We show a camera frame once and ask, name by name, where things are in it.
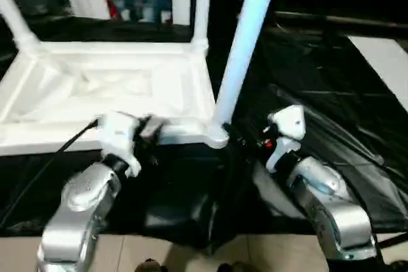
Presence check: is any white plastic stool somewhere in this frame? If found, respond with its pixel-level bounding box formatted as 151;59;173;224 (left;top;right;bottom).
0;41;230;157

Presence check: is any white plastic table leg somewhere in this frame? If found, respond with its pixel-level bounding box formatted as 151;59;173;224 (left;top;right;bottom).
190;0;211;58
212;0;283;132
0;0;41;59

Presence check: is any black glossy mat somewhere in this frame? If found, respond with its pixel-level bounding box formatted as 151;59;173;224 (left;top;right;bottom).
0;7;408;250

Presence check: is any black horizontal bar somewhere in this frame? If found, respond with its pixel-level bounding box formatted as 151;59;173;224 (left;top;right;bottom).
273;11;408;30

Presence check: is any black metal table leg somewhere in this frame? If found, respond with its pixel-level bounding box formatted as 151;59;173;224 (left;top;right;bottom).
375;232;408;249

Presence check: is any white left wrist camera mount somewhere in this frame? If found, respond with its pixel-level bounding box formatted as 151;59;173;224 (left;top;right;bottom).
97;111;165;177

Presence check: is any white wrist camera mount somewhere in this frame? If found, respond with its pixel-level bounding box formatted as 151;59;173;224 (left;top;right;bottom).
97;111;165;177
264;104;307;173

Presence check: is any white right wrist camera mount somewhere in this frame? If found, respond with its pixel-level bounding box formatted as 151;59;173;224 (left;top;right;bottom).
264;104;307;173

